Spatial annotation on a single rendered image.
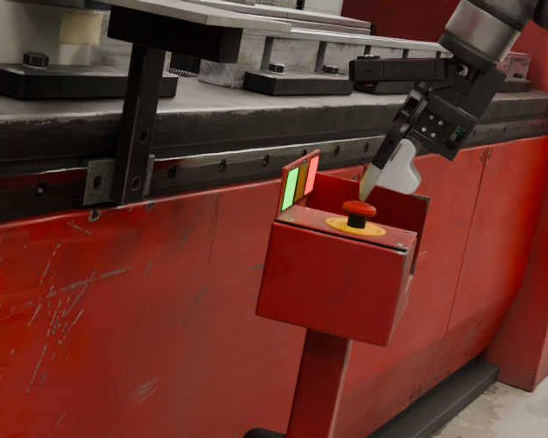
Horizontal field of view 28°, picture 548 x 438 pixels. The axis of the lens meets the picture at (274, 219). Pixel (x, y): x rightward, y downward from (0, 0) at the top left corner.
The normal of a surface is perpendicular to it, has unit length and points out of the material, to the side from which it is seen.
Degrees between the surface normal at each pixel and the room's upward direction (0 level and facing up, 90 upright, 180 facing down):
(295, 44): 90
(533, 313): 90
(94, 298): 90
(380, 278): 90
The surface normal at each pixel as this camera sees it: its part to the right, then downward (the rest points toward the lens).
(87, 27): 0.86, 0.26
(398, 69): -0.26, 0.18
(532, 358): -0.46, 0.11
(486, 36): -0.07, 0.26
